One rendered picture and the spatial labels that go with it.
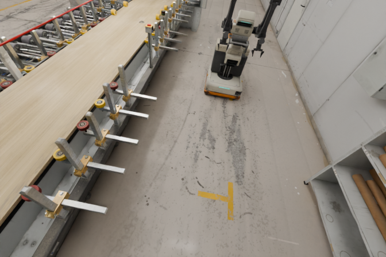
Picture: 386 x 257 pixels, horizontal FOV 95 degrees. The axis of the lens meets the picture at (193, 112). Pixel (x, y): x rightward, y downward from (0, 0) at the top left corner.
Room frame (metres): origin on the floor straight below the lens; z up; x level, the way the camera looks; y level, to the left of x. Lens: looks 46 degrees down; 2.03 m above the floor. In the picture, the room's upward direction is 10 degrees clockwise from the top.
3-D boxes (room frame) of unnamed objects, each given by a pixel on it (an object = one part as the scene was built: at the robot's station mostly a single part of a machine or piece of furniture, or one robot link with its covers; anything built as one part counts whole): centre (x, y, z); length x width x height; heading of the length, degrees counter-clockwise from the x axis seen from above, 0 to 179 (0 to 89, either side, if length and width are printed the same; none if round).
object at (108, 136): (0.74, 0.60, 0.80); 0.43 x 0.03 x 0.04; 89
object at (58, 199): (0.22, 0.68, 0.83); 0.14 x 0.06 x 0.05; 179
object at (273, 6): (2.24, -0.65, 1.41); 0.11 x 0.06 x 0.43; 89
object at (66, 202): (0.24, 0.61, 0.83); 0.43 x 0.03 x 0.04; 89
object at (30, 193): (0.20, 0.68, 0.89); 0.04 x 0.04 x 0.48; 89
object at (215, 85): (2.71, -0.44, 0.16); 0.67 x 0.64 x 0.25; 179
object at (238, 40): (2.41, -0.44, 0.99); 0.28 x 0.16 x 0.22; 89
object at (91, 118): (0.70, 0.67, 0.87); 0.04 x 0.04 x 0.48; 89
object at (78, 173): (0.47, 0.67, 0.82); 0.14 x 0.06 x 0.05; 179
